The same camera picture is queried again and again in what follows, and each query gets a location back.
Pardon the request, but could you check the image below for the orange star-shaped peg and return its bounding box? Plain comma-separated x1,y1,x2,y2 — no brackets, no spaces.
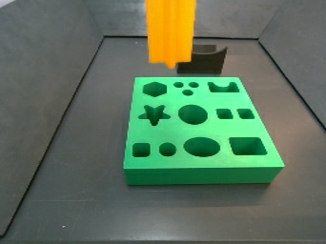
146,0,197,69

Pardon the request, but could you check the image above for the green shape sorter block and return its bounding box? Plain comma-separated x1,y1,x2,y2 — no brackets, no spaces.
123,77,285,185

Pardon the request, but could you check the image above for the black curved holder block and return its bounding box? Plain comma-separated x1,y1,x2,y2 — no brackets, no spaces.
177,45,229,74

